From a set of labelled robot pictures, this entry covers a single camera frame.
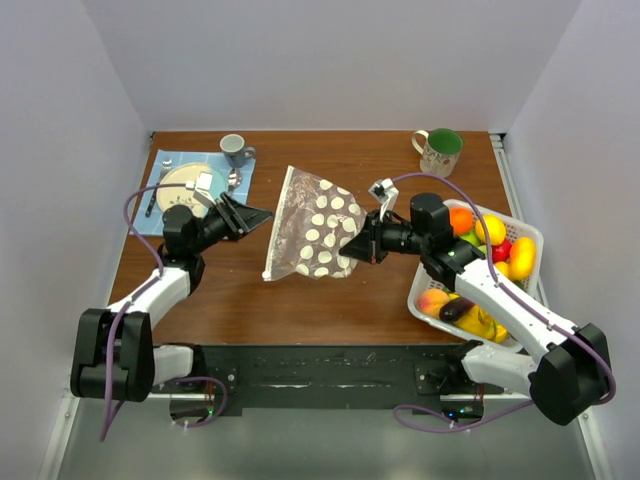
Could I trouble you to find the fork with black handle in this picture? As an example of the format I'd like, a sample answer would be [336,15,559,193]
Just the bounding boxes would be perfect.
[145,157,172,218]

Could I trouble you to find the orange fruit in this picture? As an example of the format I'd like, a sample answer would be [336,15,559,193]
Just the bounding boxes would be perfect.
[449,207,475,236]

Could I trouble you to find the yellow banana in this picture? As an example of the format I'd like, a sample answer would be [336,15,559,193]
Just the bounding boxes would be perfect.
[454,306,509,344]

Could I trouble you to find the yellow lemon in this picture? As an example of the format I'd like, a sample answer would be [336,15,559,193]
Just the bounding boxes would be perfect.
[475,214,507,246]

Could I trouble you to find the small grey cup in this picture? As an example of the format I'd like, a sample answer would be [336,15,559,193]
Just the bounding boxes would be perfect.
[219,133,256,168]

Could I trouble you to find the purple eggplant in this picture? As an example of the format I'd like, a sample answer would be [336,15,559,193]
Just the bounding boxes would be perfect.
[438,297,475,324]

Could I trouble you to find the peach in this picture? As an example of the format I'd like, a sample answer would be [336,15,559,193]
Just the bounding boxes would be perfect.
[417,288,450,318]

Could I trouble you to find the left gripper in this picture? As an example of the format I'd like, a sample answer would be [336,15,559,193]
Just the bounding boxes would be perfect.
[189,192,272,255]

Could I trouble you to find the polka dot zip bag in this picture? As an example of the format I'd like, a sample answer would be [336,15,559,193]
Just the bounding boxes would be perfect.
[262,166,366,282]

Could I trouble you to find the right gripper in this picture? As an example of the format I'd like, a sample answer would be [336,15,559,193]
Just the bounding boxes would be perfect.
[339,208,428,265]

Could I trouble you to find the red apple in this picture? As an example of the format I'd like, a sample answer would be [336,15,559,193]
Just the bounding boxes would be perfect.
[491,238,512,263]

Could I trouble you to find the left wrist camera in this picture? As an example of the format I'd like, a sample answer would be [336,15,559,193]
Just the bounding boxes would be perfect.
[185,172,215,208]

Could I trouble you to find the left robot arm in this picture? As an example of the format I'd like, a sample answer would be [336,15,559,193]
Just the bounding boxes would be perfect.
[70,194,273,402]

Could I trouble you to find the yellow red mango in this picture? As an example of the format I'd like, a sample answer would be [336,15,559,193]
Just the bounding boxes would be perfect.
[508,237,536,281]

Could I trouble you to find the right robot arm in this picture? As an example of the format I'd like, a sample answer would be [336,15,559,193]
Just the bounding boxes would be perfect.
[339,193,616,425]

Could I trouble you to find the green interior floral mug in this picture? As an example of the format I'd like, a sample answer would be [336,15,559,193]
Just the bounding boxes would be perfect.
[411,128,464,178]

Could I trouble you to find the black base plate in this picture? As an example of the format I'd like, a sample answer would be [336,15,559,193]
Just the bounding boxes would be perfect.
[153,344,501,422]

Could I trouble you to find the spoon with black handle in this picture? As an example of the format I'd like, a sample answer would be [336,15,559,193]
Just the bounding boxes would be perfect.
[226,168,243,196]

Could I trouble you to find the blue placemat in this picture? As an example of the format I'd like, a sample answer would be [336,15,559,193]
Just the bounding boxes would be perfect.
[133,149,231,236]

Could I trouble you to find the cream and blue plate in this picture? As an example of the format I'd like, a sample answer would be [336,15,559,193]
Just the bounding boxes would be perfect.
[156,162,227,218]

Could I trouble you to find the green apple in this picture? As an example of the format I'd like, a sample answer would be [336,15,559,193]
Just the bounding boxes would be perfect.
[459,230,487,252]

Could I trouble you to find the white plastic basket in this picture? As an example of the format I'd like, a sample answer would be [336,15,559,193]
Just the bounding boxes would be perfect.
[407,206,544,353]

